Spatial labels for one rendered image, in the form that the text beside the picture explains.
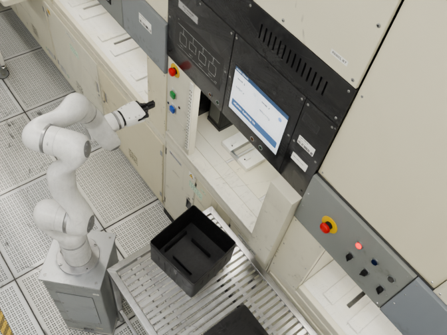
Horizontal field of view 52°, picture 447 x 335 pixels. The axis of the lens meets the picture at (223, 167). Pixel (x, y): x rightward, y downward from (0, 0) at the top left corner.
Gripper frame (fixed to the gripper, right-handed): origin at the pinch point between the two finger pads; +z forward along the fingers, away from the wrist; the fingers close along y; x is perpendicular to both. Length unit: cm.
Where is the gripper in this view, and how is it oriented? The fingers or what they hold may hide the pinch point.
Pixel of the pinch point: (150, 105)
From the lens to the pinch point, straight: 214.9
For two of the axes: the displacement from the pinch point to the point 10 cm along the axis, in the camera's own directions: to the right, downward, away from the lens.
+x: 1.2, -5.7, -8.1
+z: 7.9, -4.5, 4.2
